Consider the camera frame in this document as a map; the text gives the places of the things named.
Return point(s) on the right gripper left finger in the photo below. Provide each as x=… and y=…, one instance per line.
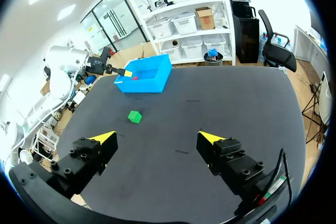
x=86, y=158

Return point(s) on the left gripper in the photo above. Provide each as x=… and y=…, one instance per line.
x=99, y=62

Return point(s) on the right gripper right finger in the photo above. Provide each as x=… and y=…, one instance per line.
x=231, y=159

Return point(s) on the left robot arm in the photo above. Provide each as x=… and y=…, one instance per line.
x=61, y=74

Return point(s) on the red cube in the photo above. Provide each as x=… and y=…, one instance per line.
x=135, y=78

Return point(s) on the green cube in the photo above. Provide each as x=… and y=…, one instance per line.
x=135, y=117

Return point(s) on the blue plastic bin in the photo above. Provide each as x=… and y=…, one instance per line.
x=147, y=82

